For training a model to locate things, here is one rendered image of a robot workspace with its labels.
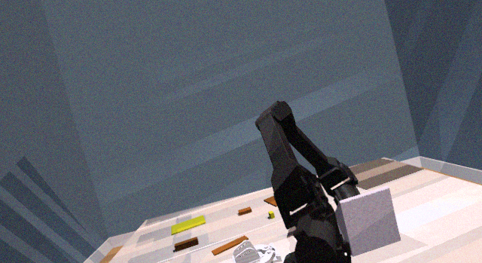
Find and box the orange flat square plate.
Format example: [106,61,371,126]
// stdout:
[264,196,277,207]

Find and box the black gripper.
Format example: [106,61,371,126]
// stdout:
[336,234,351,263]

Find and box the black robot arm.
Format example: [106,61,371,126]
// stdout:
[255,100,361,263]

